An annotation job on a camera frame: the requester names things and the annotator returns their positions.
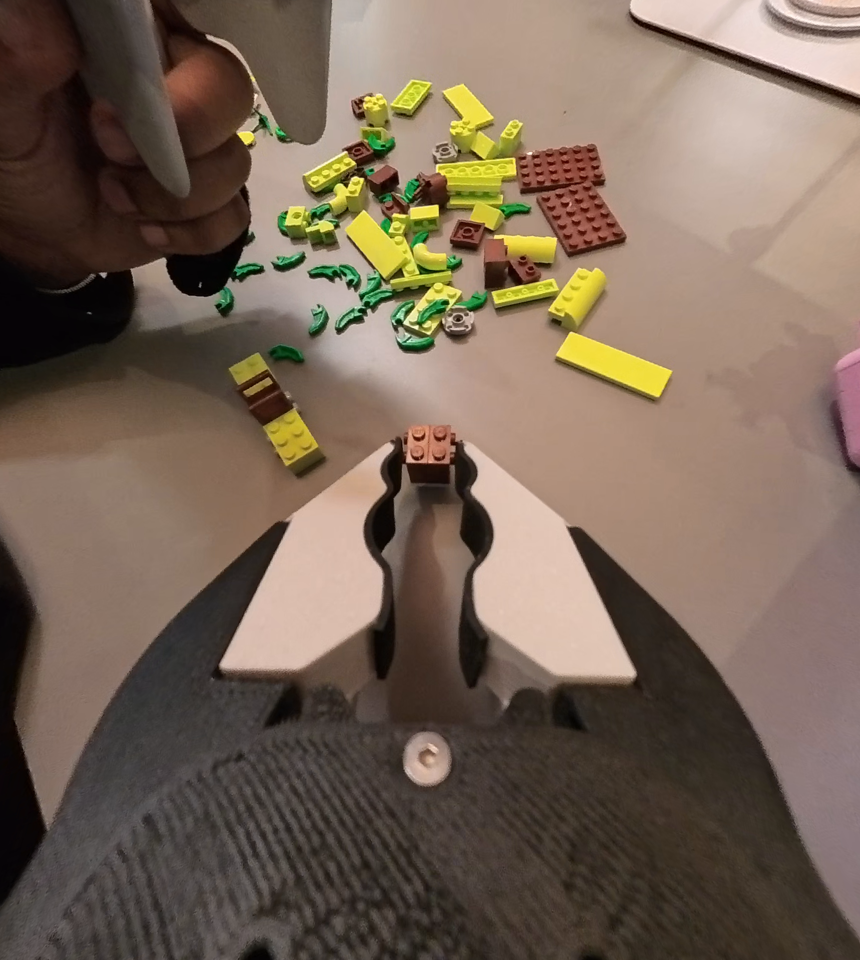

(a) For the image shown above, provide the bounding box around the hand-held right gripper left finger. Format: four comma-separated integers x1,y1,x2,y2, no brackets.
218,441,407,706

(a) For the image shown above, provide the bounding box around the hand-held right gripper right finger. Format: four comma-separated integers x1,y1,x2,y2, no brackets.
454,441,638,710

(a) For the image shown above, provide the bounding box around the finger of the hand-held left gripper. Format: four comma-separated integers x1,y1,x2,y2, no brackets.
188,0,335,147

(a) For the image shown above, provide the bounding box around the yellow and brown lego assembly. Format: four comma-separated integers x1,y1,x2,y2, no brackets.
229,352,327,477

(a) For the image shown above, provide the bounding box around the brown toy brick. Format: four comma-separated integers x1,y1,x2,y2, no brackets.
405,423,456,486

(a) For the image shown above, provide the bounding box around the person's left forearm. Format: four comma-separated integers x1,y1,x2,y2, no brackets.
0,206,136,406

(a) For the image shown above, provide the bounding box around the person's left hand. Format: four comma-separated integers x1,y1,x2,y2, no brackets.
0,0,254,280

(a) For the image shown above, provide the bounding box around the pile of toy bricks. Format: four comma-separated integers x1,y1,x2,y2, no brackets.
214,78,674,402

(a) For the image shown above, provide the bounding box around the white book stand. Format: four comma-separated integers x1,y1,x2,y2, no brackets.
628,0,860,115

